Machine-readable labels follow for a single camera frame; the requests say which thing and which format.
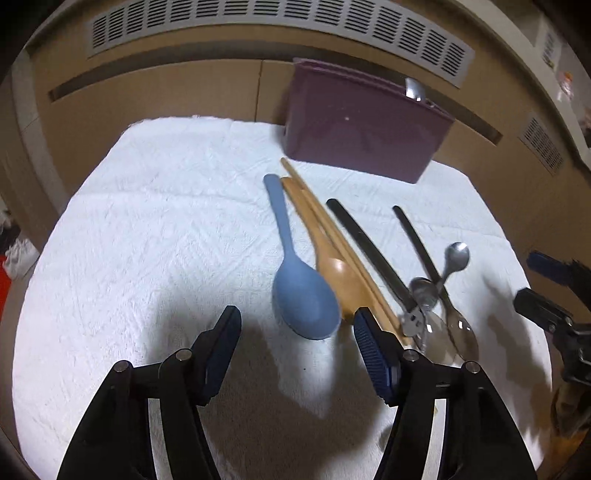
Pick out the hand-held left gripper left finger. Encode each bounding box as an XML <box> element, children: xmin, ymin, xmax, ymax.
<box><xmin>56</xmin><ymin>305</ymin><xmax>242</xmax><ymax>480</ymax></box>

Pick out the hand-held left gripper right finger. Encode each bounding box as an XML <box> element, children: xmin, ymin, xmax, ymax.
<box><xmin>353</xmin><ymin>307</ymin><xmax>539</xmax><ymax>480</ymax></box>

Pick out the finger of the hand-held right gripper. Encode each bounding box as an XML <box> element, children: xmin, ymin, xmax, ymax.
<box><xmin>513</xmin><ymin>288</ymin><xmax>575</xmax><ymax>333</ymax></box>
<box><xmin>526</xmin><ymin>250</ymin><xmax>591</xmax><ymax>289</ymax></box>

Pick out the large metal spoon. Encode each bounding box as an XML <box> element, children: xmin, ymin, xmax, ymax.
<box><xmin>416</xmin><ymin>311</ymin><xmax>459</xmax><ymax>365</ymax></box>

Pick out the small metal spoon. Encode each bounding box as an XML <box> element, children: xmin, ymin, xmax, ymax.
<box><xmin>431</xmin><ymin>241</ymin><xmax>471</xmax><ymax>301</ymax></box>
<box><xmin>409</xmin><ymin>276</ymin><xmax>439</xmax><ymax>312</ymax></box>

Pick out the wooden spoon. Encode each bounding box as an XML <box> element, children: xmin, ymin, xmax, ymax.
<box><xmin>281</xmin><ymin>176</ymin><xmax>370</xmax><ymax>321</ymax></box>

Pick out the blue plastic spoon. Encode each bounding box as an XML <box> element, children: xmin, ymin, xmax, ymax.
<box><xmin>263</xmin><ymin>174</ymin><xmax>342</xmax><ymax>341</ymax></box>

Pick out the black-handled fork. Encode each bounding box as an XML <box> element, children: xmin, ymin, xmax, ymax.
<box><xmin>326</xmin><ymin>198</ymin><xmax>426</xmax><ymax>340</ymax></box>

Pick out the black-handled spoon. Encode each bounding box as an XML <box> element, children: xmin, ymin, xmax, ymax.
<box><xmin>392</xmin><ymin>205</ymin><xmax>480</xmax><ymax>361</ymax></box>

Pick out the purple plastic utensil holder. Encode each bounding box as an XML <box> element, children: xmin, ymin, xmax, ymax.
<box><xmin>283</xmin><ymin>58</ymin><xmax>455</xmax><ymax>184</ymax></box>

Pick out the person's right hand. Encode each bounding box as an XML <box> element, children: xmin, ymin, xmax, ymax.
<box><xmin>551</xmin><ymin>385</ymin><xmax>591</xmax><ymax>439</ymax></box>

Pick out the short grey vent grille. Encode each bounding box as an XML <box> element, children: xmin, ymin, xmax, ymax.
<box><xmin>517</xmin><ymin>113</ymin><xmax>566</xmax><ymax>176</ymax></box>

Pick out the white textured cloth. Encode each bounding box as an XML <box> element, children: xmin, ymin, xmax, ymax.
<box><xmin>11</xmin><ymin>117</ymin><xmax>555</xmax><ymax>480</ymax></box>

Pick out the white sneaker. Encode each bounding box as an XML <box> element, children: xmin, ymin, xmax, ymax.
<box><xmin>4</xmin><ymin>240</ymin><xmax>38</xmax><ymax>278</ymax></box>

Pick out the red object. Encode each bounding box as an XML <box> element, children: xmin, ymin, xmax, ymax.
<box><xmin>0</xmin><ymin>271</ymin><xmax>13</xmax><ymax>317</ymax></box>

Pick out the light wooden cabinet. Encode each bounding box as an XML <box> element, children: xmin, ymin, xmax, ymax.
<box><xmin>0</xmin><ymin>28</ymin><xmax>591</xmax><ymax>296</ymax></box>

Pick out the long grey vent grille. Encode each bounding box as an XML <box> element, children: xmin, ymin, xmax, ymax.
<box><xmin>88</xmin><ymin>2</ymin><xmax>476</xmax><ymax>89</ymax></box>

